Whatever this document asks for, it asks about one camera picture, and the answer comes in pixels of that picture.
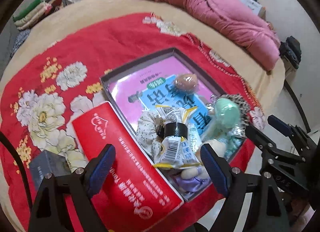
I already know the plastic bag with sponges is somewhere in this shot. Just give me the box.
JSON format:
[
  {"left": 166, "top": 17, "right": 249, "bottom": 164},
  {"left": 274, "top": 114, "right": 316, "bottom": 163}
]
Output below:
[{"left": 200, "top": 97, "right": 245, "bottom": 148}]

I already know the cream plush bear toy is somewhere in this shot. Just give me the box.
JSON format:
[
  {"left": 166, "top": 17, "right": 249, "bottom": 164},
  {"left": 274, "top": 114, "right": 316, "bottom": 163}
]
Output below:
[{"left": 175, "top": 139, "right": 227, "bottom": 194}]

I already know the white yellow snack packet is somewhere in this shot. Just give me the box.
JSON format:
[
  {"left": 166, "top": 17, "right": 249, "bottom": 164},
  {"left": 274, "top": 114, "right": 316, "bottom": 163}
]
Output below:
[{"left": 154, "top": 105, "right": 200, "bottom": 170}]

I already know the pink makeup sponge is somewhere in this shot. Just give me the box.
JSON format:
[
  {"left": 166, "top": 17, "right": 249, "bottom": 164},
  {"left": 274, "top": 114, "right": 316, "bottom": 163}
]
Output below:
[{"left": 173, "top": 73, "right": 199, "bottom": 93}]

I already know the white floral scrunchie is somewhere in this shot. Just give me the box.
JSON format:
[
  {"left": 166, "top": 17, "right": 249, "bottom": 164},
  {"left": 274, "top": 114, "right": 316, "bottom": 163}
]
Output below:
[{"left": 136, "top": 111, "right": 164, "bottom": 160}]

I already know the green floral tissue pack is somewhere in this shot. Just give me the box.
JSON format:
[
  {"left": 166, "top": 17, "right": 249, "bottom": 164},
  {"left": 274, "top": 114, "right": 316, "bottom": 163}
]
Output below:
[{"left": 219, "top": 131, "right": 245, "bottom": 161}]

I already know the dark navy small box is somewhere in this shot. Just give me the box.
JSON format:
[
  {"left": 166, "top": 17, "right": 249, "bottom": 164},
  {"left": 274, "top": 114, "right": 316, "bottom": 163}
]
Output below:
[{"left": 29, "top": 150, "right": 71, "bottom": 190}]

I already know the beige bed sheet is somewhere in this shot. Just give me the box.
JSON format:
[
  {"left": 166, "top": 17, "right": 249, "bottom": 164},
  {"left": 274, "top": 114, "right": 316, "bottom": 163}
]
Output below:
[{"left": 1, "top": 0, "right": 285, "bottom": 127}]

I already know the red cardboard box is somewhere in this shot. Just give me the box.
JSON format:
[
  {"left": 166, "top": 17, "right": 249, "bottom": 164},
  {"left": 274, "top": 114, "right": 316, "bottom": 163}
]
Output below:
[{"left": 72, "top": 102, "right": 183, "bottom": 231}]

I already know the pink quilted duvet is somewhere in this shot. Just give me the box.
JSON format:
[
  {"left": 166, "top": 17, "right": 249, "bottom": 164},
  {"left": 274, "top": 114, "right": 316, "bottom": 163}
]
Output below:
[{"left": 127, "top": 0, "right": 281, "bottom": 72}]

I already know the grey tray with pink book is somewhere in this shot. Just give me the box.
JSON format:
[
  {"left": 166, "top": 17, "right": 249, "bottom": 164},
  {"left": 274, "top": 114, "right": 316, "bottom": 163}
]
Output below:
[{"left": 100, "top": 47, "right": 249, "bottom": 202}]

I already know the red floral blanket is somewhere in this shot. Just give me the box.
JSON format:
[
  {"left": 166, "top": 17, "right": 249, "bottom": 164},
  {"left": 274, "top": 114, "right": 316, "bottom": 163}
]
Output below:
[{"left": 0, "top": 12, "right": 266, "bottom": 232}]

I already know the blue patterned fabric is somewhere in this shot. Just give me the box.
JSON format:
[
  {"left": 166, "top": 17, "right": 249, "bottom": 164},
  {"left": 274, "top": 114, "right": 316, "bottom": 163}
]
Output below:
[{"left": 10, "top": 29, "right": 31, "bottom": 59}]

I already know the stack of folded clothes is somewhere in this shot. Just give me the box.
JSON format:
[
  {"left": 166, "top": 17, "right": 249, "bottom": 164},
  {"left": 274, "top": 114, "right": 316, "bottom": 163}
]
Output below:
[{"left": 13, "top": 0, "right": 65, "bottom": 32}]

